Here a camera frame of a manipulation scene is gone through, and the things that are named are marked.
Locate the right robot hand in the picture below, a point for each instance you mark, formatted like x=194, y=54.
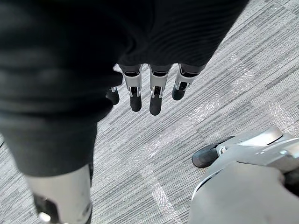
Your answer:
x=70, y=58

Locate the dark robot foot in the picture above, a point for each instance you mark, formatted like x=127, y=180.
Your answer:
x=206, y=155

